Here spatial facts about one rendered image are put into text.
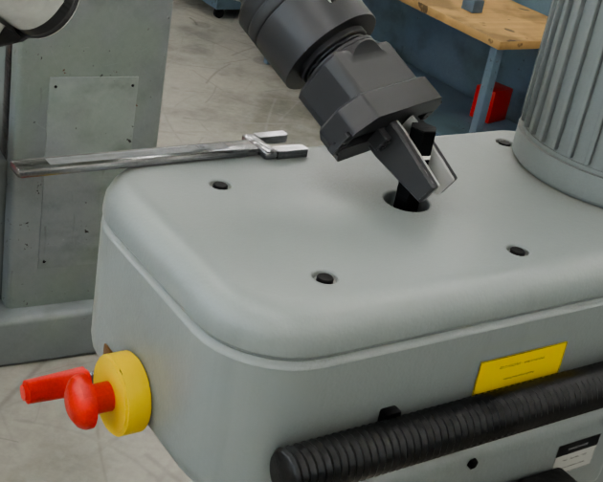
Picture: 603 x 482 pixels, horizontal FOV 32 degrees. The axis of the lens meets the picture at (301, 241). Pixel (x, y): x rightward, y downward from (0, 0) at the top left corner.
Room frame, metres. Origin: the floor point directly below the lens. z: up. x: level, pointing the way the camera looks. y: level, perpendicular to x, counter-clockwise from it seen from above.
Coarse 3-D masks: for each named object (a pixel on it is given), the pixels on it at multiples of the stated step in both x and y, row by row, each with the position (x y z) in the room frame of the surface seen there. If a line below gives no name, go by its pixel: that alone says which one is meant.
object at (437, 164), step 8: (408, 120) 0.79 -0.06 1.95; (416, 120) 0.78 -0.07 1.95; (408, 128) 0.78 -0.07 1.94; (432, 152) 0.77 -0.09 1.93; (440, 152) 0.77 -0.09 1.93; (432, 160) 0.77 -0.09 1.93; (440, 160) 0.77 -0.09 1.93; (432, 168) 0.77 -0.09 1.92; (440, 168) 0.77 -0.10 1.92; (448, 168) 0.76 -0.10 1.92; (440, 176) 0.76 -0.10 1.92; (448, 176) 0.76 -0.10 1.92; (456, 176) 0.76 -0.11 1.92; (440, 184) 0.76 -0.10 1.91; (448, 184) 0.76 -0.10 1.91; (440, 192) 0.76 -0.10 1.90
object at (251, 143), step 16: (192, 144) 0.78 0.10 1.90; (208, 144) 0.79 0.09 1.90; (224, 144) 0.79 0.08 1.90; (240, 144) 0.80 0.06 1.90; (256, 144) 0.81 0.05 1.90; (16, 160) 0.69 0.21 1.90; (32, 160) 0.70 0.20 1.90; (48, 160) 0.70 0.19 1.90; (64, 160) 0.71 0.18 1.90; (80, 160) 0.71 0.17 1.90; (96, 160) 0.72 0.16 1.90; (112, 160) 0.72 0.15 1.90; (128, 160) 0.73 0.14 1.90; (144, 160) 0.74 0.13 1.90; (160, 160) 0.75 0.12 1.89; (176, 160) 0.75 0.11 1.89; (192, 160) 0.76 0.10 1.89; (32, 176) 0.68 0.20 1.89
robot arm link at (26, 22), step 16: (0, 0) 0.93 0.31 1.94; (16, 0) 0.94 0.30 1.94; (32, 0) 0.95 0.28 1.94; (48, 0) 0.96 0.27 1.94; (64, 0) 0.98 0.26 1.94; (0, 16) 0.96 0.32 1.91; (16, 16) 0.95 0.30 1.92; (32, 16) 0.96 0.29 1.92; (48, 16) 0.97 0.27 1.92; (64, 16) 0.98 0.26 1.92; (32, 32) 0.98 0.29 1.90; (48, 32) 0.98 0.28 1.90
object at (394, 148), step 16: (384, 128) 0.76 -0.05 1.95; (400, 128) 0.76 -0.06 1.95; (384, 144) 0.76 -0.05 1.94; (400, 144) 0.76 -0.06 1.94; (384, 160) 0.76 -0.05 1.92; (400, 160) 0.75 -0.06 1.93; (416, 160) 0.75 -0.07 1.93; (400, 176) 0.75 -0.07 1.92; (416, 176) 0.74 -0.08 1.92; (432, 176) 0.74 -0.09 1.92; (416, 192) 0.74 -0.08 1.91; (432, 192) 0.74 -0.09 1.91
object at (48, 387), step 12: (60, 372) 0.71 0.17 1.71; (72, 372) 0.71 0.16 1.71; (84, 372) 0.71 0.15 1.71; (24, 384) 0.69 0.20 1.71; (36, 384) 0.69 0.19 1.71; (48, 384) 0.69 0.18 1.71; (60, 384) 0.70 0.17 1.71; (24, 396) 0.68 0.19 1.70; (36, 396) 0.68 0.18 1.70; (48, 396) 0.69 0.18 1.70; (60, 396) 0.69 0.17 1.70
